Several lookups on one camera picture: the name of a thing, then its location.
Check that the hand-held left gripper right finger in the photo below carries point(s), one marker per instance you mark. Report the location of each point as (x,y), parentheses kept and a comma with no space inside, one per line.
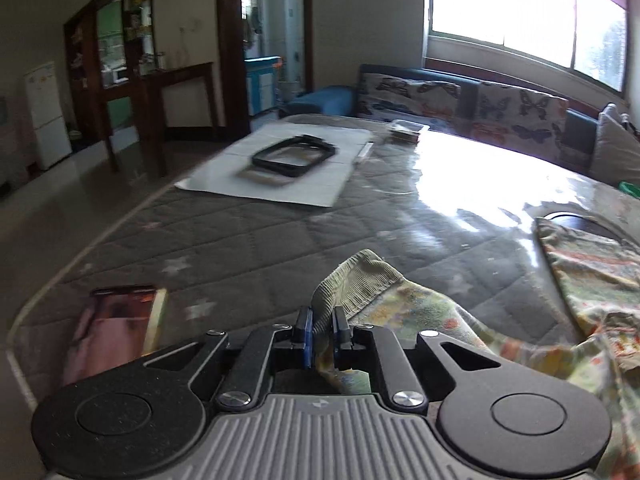
(340,331)

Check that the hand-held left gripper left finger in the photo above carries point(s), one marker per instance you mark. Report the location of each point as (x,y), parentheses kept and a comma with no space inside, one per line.
(304,332)

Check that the grey cushion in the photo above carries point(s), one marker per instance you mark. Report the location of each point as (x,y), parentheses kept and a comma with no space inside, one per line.
(612,150)

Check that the white paper sheet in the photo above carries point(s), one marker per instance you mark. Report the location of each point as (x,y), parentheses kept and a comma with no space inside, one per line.
(300,180)

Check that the butterfly print sofa cover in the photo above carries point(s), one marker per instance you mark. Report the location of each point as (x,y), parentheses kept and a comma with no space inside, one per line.
(520,115)
(400,97)

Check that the blue sofa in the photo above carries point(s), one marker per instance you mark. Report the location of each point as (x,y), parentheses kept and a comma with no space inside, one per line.
(320,101)

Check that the dark wooden console table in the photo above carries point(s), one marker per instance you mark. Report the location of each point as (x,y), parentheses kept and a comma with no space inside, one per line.
(150,90)

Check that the smartphone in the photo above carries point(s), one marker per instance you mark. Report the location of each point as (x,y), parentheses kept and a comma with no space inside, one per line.
(112,327)

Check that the window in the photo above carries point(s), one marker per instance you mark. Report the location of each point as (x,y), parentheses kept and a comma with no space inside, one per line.
(500,5)

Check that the dark wooden display cabinet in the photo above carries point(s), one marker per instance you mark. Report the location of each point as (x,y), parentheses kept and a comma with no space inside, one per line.
(87,60)

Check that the dark round wooden object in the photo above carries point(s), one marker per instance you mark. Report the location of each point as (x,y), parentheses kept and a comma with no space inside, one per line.
(580,222)

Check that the small clear plastic tray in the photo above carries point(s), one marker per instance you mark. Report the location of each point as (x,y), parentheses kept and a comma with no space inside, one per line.
(407,130)

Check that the black rectangular frame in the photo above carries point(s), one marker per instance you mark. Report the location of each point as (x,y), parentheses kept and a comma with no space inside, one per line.
(265,160)

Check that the blue cabinet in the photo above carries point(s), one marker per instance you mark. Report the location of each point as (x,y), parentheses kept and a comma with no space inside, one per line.
(261,85)

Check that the white refrigerator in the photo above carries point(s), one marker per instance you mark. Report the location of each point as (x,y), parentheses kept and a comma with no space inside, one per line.
(47,115)

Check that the white pen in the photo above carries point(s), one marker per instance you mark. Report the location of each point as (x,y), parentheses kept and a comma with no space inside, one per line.
(363,153)

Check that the colourful patterned garment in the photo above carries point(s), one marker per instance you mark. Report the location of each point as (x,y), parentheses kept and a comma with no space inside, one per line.
(425,310)

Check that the small green object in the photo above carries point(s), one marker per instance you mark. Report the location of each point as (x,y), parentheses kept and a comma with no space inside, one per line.
(628,187)

